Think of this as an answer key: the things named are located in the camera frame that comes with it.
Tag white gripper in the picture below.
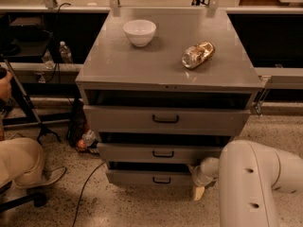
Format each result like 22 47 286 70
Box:
187 165 210 201

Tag grey bottom drawer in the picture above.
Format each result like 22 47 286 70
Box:
106 170 193 186

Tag grey drawer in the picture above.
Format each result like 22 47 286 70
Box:
97 143 223 164
106 170 193 186
83 105 250 136

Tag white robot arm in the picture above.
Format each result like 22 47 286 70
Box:
190 140 303 227

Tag grey top drawer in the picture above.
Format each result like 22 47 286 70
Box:
83 105 250 136

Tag grey middle drawer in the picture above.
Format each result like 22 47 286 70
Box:
97 143 223 164

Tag grey metal drawer cabinet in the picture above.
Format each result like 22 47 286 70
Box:
76 8 261 173

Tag person hand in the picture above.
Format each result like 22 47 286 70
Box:
0 72 12 102

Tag dark bag with items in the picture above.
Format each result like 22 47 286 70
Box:
66 100 98 154

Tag grey sneaker shoe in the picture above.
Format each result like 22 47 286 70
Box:
38 166 66 186

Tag white ceramic bowl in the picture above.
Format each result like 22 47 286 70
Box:
123 20 156 47

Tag black office chair base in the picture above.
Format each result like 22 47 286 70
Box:
0 188 47 213

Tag person leg beige trousers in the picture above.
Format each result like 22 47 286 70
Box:
0 137 45 188

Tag clear plastic water bottle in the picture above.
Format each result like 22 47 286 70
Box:
59 41 73 64

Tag black floor cable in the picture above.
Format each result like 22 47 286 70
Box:
71 160 106 227

